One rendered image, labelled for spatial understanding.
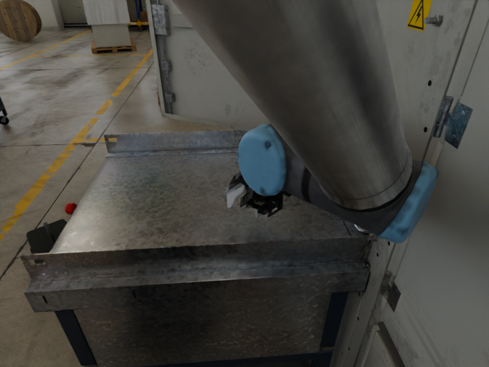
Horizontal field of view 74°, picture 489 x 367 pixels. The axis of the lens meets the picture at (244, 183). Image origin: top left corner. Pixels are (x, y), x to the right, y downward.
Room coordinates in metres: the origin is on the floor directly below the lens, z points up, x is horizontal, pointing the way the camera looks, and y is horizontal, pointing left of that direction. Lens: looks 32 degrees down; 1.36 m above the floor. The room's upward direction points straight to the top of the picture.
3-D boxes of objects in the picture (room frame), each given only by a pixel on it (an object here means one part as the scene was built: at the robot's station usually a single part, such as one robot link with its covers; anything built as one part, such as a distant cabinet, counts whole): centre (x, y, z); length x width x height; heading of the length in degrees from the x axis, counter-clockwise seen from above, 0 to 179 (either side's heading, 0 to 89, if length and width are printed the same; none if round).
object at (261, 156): (0.40, -0.06, 1.15); 0.12 x 0.12 x 0.09; 45
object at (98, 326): (0.74, 0.11, 0.46); 0.64 x 0.58 x 0.66; 95
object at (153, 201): (0.74, 0.11, 0.82); 0.68 x 0.62 x 0.06; 95
